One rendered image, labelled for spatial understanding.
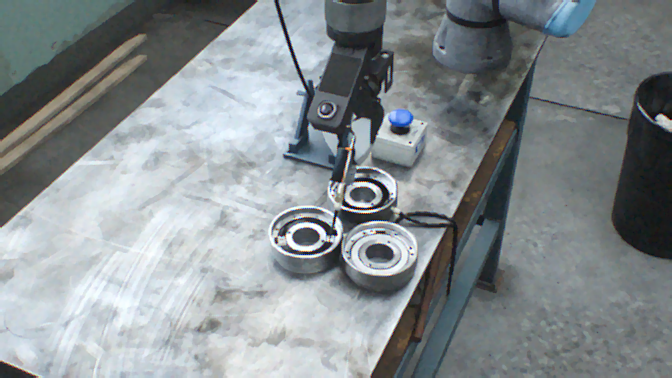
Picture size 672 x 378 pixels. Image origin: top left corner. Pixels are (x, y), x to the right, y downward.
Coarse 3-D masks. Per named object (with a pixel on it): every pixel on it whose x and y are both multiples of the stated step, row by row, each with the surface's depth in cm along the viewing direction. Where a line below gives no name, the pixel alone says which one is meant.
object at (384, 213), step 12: (360, 168) 122; (372, 168) 122; (384, 180) 121; (348, 192) 119; (360, 192) 121; (372, 192) 120; (396, 192) 117; (360, 204) 117; (372, 204) 118; (396, 204) 118; (348, 216) 115; (360, 216) 115; (372, 216) 115; (384, 216) 116
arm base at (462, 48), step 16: (448, 16) 148; (448, 32) 149; (464, 32) 146; (480, 32) 146; (496, 32) 146; (448, 48) 149; (464, 48) 147; (480, 48) 147; (496, 48) 148; (512, 48) 152; (448, 64) 150; (464, 64) 148; (480, 64) 148; (496, 64) 149
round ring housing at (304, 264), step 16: (304, 208) 115; (320, 208) 115; (272, 224) 113; (304, 224) 114; (336, 224) 114; (272, 240) 111; (288, 240) 112; (304, 240) 115; (320, 240) 112; (336, 240) 112; (288, 256) 108; (304, 256) 108; (320, 256) 108; (336, 256) 111; (304, 272) 110
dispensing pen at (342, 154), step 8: (352, 136) 109; (352, 144) 109; (344, 152) 108; (336, 160) 108; (344, 160) 108; (336, 168) 108; (344, 168) 108; (336, 176) 108; (336, 192) 110; (344, 192) 110; (336, 200) 110; (336, 208) 110; (336, 216) 111
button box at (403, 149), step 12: (384, 120) 131; (420, 120) 130; (384, 132) 128; (396, 132) 128; (408, 132) 128; (420, 132) 128; (384, 144) 127; (396, 144) 126; (408, 144) 126; (420, 144) 129; (372, 156) 130; (384, 156) 129; (396, 156) 128; (408, 156) 127
